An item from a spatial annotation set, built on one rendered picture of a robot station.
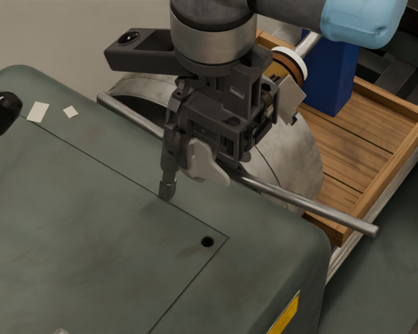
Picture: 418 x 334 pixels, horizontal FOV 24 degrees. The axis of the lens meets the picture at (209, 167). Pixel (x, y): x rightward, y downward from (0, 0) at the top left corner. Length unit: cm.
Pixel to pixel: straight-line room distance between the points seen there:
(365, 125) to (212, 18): 89
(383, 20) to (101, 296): 45
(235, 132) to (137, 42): 14
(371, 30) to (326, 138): 91
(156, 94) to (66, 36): 188
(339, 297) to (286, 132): 68
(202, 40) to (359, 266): 115
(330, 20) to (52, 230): 46
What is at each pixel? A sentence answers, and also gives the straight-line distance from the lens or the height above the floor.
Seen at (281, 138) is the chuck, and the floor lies 119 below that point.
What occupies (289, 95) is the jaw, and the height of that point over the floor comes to 119.
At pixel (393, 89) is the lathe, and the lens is 175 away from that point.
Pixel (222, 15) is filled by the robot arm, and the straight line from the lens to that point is 79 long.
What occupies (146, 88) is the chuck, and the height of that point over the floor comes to 123.
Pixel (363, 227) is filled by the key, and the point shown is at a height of 138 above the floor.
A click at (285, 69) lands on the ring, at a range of 141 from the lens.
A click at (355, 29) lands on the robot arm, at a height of 163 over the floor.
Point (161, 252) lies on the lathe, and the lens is 104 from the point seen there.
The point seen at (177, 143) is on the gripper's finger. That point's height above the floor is 142.
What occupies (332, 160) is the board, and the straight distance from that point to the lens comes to 160.
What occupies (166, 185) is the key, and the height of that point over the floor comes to 128.
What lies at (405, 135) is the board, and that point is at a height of 89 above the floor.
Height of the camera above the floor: 213
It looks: 52 degrees down
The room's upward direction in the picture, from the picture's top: straight up
